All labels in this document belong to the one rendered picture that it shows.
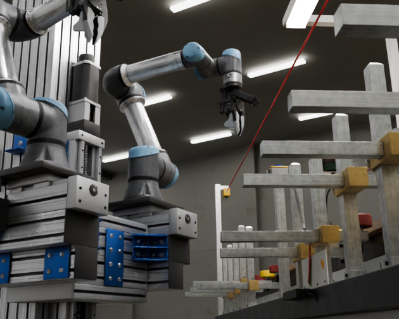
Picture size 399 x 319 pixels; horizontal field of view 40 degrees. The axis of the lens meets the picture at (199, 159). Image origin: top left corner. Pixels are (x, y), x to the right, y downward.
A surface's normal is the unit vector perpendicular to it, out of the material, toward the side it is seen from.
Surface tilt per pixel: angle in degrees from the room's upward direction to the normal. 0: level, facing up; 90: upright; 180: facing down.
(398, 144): 90
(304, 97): 90
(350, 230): 90
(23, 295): 90
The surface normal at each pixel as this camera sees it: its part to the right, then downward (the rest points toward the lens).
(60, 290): -0.51, -0.25
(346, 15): 0.08, -0.30
